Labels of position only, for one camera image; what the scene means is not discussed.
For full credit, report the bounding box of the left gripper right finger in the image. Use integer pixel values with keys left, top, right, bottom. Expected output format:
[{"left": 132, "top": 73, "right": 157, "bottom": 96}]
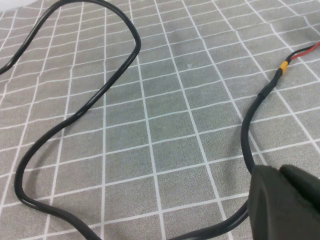
[{"left": 279, "top": 163, "right": 320, "bottom": 215}]

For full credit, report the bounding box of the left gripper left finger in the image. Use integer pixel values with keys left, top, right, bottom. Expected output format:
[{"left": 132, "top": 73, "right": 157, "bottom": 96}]
[{"left": 246, "top": 164, "right": 320, "bottom": 240}]

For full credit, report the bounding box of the grey white-grid tablecloth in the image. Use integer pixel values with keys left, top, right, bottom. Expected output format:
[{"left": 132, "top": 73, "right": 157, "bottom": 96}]
[{"left": 0, "top": 0, "right": 320, "bottom": 240}]

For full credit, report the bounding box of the black power cable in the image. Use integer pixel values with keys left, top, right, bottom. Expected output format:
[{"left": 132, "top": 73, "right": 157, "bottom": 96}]
[{"left": 0, "top": 0, "right": 285, "bottom": 240}]

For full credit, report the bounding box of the thin red wire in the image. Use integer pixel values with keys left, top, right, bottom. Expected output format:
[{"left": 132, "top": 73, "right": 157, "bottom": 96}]
[{"left": 290, "top": 41, "right": 320, "bottom": 61}]

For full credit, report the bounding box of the thin black wire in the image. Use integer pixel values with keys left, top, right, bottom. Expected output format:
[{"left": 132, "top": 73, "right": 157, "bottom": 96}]
[{"left": 286, "top": 44, "right": 318, "bottom": 61}]

